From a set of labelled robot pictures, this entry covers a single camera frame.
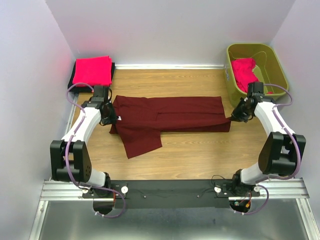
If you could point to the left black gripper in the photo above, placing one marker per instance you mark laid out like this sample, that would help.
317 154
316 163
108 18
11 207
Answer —
113 118

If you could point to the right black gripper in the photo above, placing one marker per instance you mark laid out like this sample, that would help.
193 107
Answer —
236 115

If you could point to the maroon t shirt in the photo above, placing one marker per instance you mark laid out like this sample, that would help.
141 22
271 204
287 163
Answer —
143 120

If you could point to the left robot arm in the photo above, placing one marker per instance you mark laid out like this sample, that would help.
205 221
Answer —
69 157

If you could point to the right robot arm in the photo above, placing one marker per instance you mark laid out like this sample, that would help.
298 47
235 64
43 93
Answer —
281 154

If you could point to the folded pink t shirt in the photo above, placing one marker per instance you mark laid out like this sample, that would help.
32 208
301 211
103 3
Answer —
93 71

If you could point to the folded black t shirt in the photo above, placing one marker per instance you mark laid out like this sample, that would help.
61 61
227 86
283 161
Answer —
86 89

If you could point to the pink t shirt in bin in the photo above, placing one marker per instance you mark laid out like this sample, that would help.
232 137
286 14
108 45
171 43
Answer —
243 71

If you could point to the olive green plastic bin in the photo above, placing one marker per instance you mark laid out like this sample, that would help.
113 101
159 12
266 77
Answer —
268 70

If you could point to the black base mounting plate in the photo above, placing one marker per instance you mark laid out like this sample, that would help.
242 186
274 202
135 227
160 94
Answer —
166 194

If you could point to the aluminium frame rail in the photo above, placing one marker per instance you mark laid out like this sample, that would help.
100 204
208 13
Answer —
168 66

